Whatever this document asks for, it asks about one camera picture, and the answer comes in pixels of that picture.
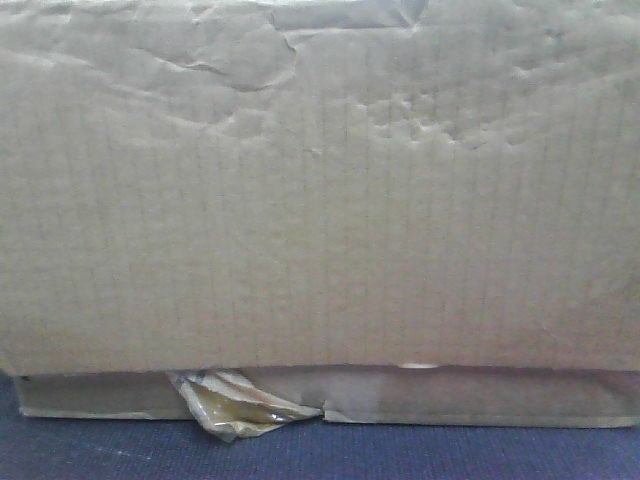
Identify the crumpled clear packing tape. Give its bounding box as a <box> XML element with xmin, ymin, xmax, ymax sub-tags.
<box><xmin>167</xmin><ymin>370</ymin><xmax>324</xmax><ymax>443</ymax></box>

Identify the brown cardboard box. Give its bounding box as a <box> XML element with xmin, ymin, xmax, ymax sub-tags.
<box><xmin>1</xmin><ymin>1</ymin><xmax>639</xmax><ymax>428</ymax></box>

